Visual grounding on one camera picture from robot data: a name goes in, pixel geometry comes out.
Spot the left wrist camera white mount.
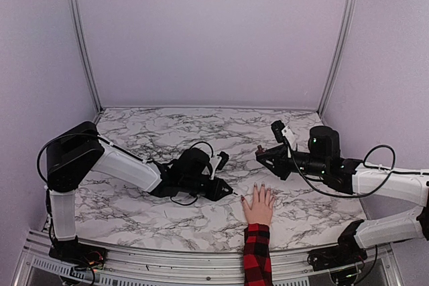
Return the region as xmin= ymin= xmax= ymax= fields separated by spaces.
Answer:
xmin=208 ymin=151 xmax=229 ymax=180

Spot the red nail polish bottle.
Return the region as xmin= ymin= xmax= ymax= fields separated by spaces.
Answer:
xmin=255 ymin=145 xmax=265 ymax=155

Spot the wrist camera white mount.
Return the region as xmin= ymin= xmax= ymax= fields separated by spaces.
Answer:
xmin=208 ymin=151 xmax=229 ymax=180
xmin=271 ymin=120 xmax=296 ymax=149

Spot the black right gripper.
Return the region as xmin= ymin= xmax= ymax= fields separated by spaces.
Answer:
xmin=257 ymin=144 xmax=328 ymax=181

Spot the left aluminium corner post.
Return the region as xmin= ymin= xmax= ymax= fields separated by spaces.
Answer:
xmin=68 ymin=0 xmax=103 ymax=114

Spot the curved aluminium front rail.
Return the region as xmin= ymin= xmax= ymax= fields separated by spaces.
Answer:
xmin=11 ymin=230 xmax=404 ymax=285

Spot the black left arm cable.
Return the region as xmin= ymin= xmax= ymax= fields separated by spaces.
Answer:
xmin=36 ymin=133 xmax=215 ymax=286

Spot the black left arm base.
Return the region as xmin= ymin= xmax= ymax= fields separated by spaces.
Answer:
xmin=49 ymin=236 xmax=107 ymax=285

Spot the red black plaid sleeve forearm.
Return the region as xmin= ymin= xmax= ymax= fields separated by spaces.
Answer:
xmin=243 ymin=224 xmax=273 ymax=286

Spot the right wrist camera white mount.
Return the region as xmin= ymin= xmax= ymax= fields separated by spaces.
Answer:
xmin=271 ymin=120 xmax=296 ymax=149

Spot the aluminium corner post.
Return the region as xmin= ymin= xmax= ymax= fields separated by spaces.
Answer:
xmin=68 ymin=0 xmax=103 ymax=114
xmin=317 ymin=0 xmax=357 ymax=119

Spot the bare human hand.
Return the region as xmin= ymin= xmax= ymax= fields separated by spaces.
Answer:
xmin=240 ymin=183 xmax=275 ymax=226

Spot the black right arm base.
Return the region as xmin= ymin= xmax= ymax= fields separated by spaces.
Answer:
xmin=307 ymin=220 xmax=367 ymax=271

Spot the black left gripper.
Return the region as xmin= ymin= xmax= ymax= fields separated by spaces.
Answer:
xmin=181 ymin=175 xmax=233 ymax=202

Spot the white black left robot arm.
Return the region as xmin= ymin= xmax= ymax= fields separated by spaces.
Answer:
xmin=36 ymin=121 xmax=233 ymax=263

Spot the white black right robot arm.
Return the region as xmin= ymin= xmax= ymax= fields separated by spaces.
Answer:
xmin=255 ymin=121 xmax=428 ymax=265

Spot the right aluminium corner post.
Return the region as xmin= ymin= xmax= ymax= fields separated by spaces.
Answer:
xmin=317 ymin=0 xmax=357 ymax=119

